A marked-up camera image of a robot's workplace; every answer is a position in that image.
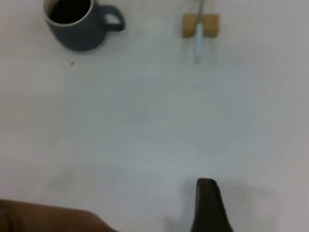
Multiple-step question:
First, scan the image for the metal spoon with white handle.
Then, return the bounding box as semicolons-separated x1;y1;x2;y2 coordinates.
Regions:
192;0;206;65

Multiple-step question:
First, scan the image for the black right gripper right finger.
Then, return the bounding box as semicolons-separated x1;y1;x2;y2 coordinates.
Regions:
190;177;234;232

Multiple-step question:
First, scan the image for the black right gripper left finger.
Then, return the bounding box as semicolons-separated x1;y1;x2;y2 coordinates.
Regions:
0;199;119;232

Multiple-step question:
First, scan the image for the dark grey coffee mug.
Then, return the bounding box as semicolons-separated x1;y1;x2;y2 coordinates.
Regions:
42;0;126;52

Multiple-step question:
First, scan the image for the arched wooden block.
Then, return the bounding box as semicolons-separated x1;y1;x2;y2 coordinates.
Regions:
181;13;221;39

